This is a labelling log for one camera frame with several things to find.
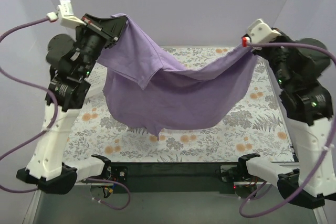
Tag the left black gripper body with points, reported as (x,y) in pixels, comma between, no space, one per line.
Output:
(100,28)

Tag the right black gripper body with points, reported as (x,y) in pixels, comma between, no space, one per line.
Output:
(262,51)

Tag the purple t-shirt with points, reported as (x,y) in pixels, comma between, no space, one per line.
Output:
(147,87)

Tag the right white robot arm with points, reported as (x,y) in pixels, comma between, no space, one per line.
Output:
(297,66)

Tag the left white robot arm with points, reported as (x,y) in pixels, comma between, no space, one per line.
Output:
(71,63)

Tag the white plastic basket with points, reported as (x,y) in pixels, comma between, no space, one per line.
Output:
(97,80)

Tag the floral table mat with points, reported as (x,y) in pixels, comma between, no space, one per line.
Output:
(255,124)

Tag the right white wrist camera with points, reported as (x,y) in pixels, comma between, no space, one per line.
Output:
(259,32)

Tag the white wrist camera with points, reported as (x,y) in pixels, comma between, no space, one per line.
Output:
(65,15)
(259,32)

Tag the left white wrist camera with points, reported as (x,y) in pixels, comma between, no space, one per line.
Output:
(65,15)

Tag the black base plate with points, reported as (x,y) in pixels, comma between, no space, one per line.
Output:
(180,177)

